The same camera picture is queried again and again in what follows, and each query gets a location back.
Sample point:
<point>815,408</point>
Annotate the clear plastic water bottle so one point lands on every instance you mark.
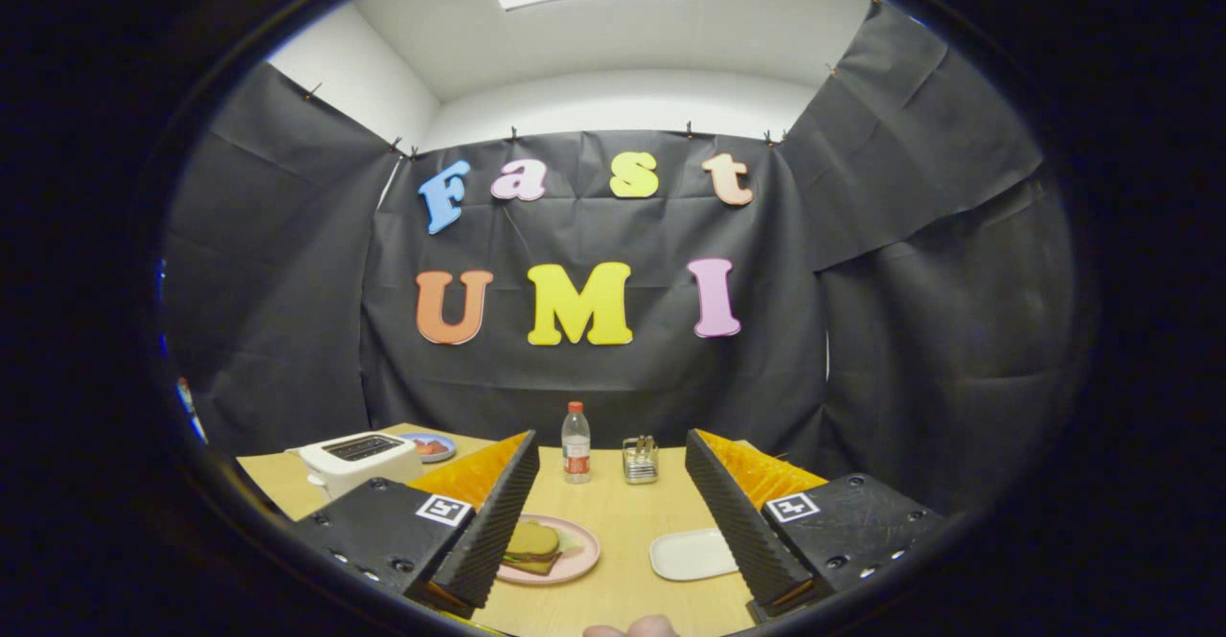
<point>576,445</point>

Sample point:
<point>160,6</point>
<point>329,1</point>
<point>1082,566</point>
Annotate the red meat pieces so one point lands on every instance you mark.
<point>431,447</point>

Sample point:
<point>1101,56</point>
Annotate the black backdrop cloth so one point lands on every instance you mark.
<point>594,383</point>

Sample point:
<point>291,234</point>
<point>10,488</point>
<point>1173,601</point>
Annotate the pink plate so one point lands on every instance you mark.
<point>579,560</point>

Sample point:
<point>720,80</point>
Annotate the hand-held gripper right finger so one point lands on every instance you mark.
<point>723,522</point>

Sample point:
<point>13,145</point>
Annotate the white toaster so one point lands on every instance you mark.
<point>369,469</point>

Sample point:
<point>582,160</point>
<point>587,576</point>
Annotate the blue plate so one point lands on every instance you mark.
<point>442,455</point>

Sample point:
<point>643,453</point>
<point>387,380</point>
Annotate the green lettuce leaf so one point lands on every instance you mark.
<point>567,546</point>

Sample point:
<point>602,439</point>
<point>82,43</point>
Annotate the small white plate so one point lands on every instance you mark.
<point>694,556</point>

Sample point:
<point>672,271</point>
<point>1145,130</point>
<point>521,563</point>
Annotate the toasted brown bread slice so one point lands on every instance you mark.
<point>533,538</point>

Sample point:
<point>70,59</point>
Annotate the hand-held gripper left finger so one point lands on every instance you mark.
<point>498,527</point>

